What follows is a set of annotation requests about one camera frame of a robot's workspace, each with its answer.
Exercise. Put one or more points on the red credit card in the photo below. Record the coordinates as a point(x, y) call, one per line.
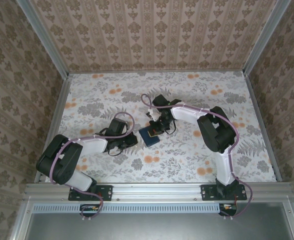
point(158, 131)

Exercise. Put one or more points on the yellow credit card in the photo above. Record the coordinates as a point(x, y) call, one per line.
point(152, 134)

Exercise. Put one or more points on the navy blue card holder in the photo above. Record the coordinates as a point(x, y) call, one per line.
point(149, 141)

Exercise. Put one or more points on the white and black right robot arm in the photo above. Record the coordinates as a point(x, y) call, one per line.
point(184, 113)

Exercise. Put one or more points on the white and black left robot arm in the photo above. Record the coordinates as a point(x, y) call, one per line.
point(94, 146)

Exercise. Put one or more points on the floral patterned table cover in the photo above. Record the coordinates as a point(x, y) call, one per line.
point(137, 85)

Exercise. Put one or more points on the black base controller board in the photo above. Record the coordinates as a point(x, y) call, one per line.
point(228, 207)
point(89, 208)

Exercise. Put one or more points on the grey sheet metal panel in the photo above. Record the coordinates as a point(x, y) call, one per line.
point(157, 227)

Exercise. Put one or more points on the aluminium table end rail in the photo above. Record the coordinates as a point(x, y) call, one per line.
point(157, 71)

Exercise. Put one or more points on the aluminium table side rail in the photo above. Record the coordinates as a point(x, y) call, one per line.
point(59, 110)
point(258, 112)

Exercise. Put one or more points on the aluminium frame post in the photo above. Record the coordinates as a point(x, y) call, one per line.
point(43, 37)
point(268, 37)

